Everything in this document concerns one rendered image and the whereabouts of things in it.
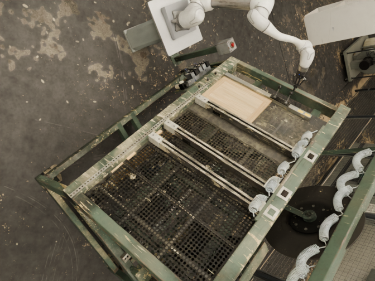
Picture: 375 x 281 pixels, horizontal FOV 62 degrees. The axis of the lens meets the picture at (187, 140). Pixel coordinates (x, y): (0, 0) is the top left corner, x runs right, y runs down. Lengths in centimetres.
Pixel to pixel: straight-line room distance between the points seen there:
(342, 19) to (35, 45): 498
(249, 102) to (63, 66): 183
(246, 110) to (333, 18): 379
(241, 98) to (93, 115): 153
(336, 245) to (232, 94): 159
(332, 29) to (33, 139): 527
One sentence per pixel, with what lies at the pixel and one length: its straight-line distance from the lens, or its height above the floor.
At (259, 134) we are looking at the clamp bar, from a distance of 272.
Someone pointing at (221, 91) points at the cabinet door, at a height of 99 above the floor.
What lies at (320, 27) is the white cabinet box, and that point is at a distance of 657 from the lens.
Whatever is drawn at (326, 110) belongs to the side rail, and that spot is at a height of 171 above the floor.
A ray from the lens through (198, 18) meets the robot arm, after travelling 292.
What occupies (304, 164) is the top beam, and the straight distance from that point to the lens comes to 259.
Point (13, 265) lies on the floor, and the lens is 341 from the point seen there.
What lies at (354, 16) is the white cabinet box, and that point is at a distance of 633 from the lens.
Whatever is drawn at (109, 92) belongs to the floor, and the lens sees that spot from 348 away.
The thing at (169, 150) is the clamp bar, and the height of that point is 111.
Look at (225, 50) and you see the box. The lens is 339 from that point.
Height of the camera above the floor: 310
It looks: 49 degrees down
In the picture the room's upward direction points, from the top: 94 degrees clockwise
